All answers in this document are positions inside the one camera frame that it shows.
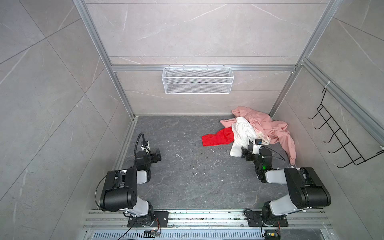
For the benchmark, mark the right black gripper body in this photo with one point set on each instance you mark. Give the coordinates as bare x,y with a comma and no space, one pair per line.
249,154

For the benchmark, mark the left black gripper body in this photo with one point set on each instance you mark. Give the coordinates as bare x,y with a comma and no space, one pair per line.
154,155

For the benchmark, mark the white cloth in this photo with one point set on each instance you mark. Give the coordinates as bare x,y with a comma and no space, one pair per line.
244,134

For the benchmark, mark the red cloth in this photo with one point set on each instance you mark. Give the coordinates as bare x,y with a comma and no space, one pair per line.
222,137

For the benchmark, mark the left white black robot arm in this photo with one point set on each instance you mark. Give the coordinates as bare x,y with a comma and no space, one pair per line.
120,189

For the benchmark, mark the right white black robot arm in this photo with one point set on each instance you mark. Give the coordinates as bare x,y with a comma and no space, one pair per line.
305,189

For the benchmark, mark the pink cloth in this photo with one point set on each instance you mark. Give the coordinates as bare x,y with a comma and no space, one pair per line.
270,131

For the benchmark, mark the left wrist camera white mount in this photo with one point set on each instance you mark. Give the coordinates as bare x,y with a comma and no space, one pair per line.
145,146

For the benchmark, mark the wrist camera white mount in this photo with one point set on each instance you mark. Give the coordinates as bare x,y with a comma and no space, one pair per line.
145,146
257,144

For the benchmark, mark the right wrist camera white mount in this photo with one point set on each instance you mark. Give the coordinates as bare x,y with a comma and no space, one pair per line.
257,144

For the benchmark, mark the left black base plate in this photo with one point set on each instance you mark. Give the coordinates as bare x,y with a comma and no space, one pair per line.
152,220

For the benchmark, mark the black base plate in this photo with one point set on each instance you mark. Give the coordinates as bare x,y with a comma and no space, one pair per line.
152,220
263,219

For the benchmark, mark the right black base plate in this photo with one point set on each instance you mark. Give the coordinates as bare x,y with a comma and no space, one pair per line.
263,219

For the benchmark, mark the white wire mesh basket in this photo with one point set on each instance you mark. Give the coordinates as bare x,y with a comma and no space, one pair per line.
197,80

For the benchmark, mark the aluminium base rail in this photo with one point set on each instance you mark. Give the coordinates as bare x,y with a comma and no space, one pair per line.
215,224

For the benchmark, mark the black wire hook rack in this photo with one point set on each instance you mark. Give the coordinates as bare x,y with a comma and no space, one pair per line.
346,145

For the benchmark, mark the aluminium frame profiles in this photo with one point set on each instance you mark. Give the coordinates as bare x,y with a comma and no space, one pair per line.
366,120

